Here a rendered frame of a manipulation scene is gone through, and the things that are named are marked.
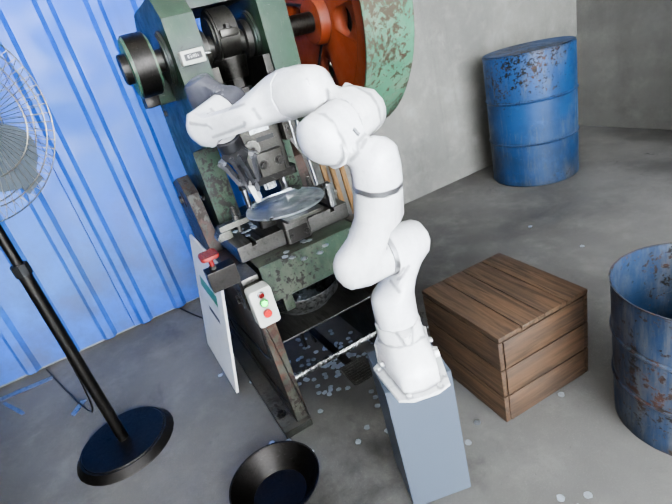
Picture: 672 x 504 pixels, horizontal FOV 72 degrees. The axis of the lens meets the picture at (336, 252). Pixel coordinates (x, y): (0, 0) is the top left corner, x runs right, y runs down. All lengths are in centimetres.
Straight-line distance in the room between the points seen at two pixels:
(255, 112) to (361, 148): 27
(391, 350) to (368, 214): 38
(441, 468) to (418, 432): 17
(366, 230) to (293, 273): 66
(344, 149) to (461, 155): 297
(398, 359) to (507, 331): 46
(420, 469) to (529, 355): 51
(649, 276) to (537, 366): 44
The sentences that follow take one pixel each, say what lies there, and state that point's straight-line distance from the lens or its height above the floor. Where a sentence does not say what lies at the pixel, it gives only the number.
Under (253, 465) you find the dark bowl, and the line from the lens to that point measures 177.
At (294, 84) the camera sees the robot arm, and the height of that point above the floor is 121.
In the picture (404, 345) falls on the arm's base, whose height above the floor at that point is 56.
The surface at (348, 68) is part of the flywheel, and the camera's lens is 175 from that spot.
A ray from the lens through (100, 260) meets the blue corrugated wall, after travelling 290.
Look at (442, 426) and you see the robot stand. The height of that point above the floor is 27.
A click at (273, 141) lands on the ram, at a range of 168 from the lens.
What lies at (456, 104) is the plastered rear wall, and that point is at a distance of 378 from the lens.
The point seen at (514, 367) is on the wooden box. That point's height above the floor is 21.
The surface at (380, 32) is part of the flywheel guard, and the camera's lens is 151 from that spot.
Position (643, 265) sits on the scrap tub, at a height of 42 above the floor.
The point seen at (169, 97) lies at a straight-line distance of 178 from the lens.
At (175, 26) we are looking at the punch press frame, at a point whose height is 140.
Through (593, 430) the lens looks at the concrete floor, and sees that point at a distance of 175.
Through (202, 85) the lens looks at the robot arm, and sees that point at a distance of 131.
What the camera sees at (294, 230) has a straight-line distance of 166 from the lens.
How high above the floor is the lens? 129
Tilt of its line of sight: 25 degrees down
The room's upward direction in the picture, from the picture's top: 15 degrees counter-clockwise
